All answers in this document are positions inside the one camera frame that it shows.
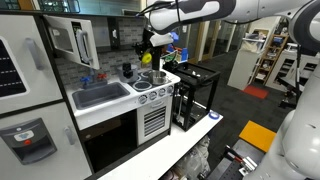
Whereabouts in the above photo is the round black stove burner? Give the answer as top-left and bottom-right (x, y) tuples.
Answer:
(132, 80), (154, 93)

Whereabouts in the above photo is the white fridge door with dispenser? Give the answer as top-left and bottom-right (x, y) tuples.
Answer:
(0, 101), (93, 180)

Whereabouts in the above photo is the gray pot with black knob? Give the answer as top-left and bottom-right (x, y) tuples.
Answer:
(115, 62), (140, 84)

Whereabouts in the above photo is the white fridge door with window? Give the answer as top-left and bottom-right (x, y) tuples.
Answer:
(0, 14), (64, 115)

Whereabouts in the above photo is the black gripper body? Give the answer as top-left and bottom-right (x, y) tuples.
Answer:
(142, 28), (158, 53)

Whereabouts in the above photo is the green round gadget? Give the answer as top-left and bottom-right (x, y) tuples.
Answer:
(163, 50), (178, 65)

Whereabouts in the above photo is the gray toy water dispenser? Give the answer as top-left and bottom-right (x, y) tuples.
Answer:
(0, 117), (58, 166)

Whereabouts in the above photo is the red floor mat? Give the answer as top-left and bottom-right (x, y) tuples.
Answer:
(242, 85), (270, 100)

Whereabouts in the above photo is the blue plastic block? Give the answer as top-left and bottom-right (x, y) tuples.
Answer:
(180, 47), (190, 63)

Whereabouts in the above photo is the yellow artificial fruit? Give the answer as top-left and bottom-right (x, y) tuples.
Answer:
(141, 51), (154, 65)

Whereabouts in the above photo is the silver steel pot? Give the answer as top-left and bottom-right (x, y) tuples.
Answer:
(147, 69), (168, 86)

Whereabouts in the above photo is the black metal frame box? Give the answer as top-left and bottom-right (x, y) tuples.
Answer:
(171, 62), (222, 132)

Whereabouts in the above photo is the black base plate with clamp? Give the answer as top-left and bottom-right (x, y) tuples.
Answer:
(198, 144), (258, 180)

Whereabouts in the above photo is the black padded bench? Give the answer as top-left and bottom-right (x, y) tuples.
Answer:
(276, 76), (303, 109)

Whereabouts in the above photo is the wooden open shelf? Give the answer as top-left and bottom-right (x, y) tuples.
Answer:
(251, 34), (289, 86)

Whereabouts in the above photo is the gray plastic bag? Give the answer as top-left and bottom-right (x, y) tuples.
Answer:
(168, 134), (212, 180)

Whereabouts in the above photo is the white toy microwave door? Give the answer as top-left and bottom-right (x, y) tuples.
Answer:
(43, 14), (101, 71)

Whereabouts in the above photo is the white toy kitchen unit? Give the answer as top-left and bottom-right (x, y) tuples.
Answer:
(0, 9), (183, 180)

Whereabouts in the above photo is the gray toy sink basin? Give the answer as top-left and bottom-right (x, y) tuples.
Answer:
(71, 81), (131, 111)

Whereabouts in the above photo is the plain white cabinet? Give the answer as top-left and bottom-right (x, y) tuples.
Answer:
(227, 49), (262, 91)

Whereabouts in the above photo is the blue tap handle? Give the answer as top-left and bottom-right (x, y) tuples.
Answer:
(79, 76), (92, 85)

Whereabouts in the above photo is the gray toy faucet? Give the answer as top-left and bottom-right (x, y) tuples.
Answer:
(81, 66), (109, 90)

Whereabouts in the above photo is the blue tape roll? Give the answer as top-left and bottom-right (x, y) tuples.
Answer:
(208, 111), (221, 121)

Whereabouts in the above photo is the yellow floor pad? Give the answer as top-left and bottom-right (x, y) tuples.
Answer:
(238, 120), (278, 154)

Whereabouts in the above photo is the white toy oven door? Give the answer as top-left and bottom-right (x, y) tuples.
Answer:
(136, 96), (174, 146)

